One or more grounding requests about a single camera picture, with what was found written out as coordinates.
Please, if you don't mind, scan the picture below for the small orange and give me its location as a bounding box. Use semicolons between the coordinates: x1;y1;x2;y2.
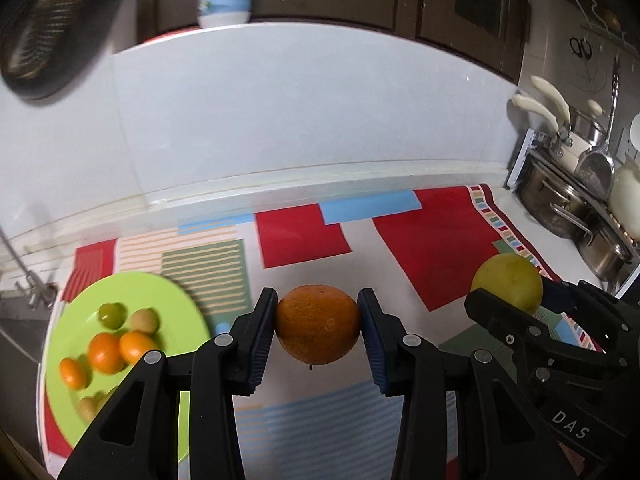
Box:
118;331;158;365
59;357;93;391

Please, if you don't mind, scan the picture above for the small beige fruit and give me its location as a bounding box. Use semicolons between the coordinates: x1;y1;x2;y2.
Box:
130;309;161;336

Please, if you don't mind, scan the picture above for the green plate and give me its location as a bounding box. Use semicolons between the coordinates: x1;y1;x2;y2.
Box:
41;271;211;466

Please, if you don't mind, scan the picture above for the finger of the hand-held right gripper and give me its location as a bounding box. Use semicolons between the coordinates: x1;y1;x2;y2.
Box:
464;287;632;392
537;277;640;361

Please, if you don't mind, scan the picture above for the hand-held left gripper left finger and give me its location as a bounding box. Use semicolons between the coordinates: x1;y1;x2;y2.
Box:
57;287;279;480

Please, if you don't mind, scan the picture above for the white wire hanger rack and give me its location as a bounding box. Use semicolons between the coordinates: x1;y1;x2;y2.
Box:
562;0;631;36

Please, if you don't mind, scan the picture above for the cream handled white saucepan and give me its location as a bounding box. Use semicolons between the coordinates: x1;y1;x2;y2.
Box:
510;94;581;161
530;75;571;122

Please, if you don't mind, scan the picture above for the small steel pot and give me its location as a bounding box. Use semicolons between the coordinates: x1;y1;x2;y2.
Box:
570;110;606;143

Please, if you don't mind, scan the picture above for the colourful patterned mat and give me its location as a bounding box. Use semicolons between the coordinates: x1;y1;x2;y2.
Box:
42;185;606;480

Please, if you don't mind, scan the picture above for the large orange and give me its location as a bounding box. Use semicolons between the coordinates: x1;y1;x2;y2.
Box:
275;284;362;365

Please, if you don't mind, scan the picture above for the hanging metal spatula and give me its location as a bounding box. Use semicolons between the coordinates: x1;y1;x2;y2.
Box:
575;52;621;198

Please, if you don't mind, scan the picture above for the yellow-green apple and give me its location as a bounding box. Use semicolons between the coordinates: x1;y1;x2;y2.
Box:
471;253;544;316

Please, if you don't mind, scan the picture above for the white blue-edged board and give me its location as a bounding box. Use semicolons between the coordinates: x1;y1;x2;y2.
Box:
506;129;536;191

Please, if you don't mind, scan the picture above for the brown round fruit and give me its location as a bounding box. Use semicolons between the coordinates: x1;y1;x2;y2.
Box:
77;395;108;423

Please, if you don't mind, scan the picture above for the tangerine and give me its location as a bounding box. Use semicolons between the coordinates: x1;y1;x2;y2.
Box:
88;332;126;375

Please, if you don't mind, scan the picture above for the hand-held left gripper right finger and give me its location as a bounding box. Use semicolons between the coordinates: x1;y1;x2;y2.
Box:
356;288;568;480

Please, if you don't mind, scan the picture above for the white jug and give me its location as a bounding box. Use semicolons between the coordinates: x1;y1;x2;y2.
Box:
607;160;640;238

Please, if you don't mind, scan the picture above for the black frying pan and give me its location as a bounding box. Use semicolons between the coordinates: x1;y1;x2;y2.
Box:
0;0;133;100

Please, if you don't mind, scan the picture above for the small green fruit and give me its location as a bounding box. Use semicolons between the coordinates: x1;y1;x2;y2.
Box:
97;302;126;330

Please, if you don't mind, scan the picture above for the thin gooseneck faucet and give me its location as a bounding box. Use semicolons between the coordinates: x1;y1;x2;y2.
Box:
0;225;58;311

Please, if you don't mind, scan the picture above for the dark brown window frame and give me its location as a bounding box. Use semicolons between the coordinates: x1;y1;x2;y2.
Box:
135;0;531;83

